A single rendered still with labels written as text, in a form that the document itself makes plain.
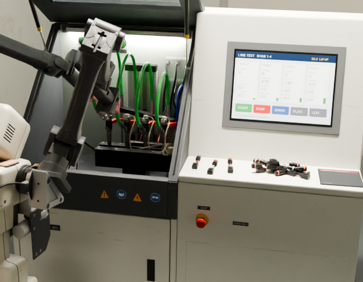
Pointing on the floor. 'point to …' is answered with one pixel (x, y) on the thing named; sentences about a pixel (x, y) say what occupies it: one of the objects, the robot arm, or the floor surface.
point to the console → (250, 19)
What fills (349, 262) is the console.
